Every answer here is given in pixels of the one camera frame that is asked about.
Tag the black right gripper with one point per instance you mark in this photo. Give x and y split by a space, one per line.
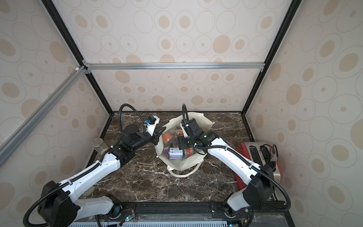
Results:
184 142

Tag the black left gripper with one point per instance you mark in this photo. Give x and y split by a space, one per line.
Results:
156 135

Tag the cream canvas starry night bag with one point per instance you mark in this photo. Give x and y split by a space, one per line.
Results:
188 162

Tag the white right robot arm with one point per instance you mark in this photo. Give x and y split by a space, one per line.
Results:
259 180

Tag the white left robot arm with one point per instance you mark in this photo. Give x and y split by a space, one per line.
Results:
59 204

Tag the purple label seed jar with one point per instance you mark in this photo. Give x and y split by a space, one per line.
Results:
175 153

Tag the red lid seed jar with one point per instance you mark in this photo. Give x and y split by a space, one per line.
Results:
168 138

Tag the red and steel toaster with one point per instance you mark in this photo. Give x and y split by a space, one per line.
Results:
262 154

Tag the silver aluminium crossbar back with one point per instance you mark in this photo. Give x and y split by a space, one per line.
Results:
174 66

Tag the silver aluminium bar left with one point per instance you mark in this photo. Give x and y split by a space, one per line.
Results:
17 138

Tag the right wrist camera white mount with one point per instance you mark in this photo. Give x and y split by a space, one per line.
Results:
183 130

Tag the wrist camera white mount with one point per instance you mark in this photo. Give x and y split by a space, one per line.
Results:
151 124
183 130

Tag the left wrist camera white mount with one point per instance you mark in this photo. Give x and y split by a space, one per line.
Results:
151 124

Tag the clear plastic jar by wall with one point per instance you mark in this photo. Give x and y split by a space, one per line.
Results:
99 146

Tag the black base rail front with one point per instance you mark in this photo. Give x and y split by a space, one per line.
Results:
195 214

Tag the black corner frame post left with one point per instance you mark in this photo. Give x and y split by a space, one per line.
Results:
50 7

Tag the black corner frame post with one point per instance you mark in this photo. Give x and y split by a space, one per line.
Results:
50 7
286 22

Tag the black corner frame post right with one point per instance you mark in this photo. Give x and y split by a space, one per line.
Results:
286 22

